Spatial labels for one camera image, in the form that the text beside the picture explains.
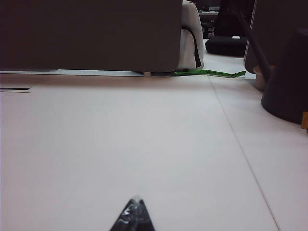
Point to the green tape strip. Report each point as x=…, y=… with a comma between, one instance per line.
x=216, y=73

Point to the person in dark shirt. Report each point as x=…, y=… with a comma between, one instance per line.
x=231, y=19

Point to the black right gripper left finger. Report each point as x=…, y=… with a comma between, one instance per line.
x=128, y=216

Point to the white partition foot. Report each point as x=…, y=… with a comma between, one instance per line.
x=147, y=73

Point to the beige paper bowl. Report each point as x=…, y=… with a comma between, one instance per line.
x=260, y=80

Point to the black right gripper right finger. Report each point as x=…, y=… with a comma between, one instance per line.
x=144, y=219

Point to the narrow brown partition panel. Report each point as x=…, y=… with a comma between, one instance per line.
x=272, y=29

